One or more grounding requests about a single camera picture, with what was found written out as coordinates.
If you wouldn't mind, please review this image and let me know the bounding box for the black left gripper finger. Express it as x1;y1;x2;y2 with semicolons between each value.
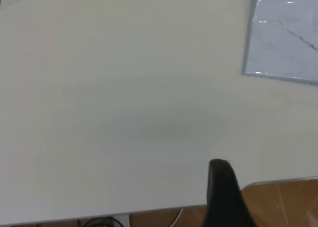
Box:
202;159;257;227

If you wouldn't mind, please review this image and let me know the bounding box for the clear plastic zip bag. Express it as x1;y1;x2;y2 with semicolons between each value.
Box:
242;0;318;86

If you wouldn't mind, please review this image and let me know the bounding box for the white floor cable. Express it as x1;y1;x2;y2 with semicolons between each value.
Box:
170;208;184;225

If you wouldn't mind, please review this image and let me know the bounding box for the black floor cable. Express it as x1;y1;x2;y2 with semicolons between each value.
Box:
80;216;125;227

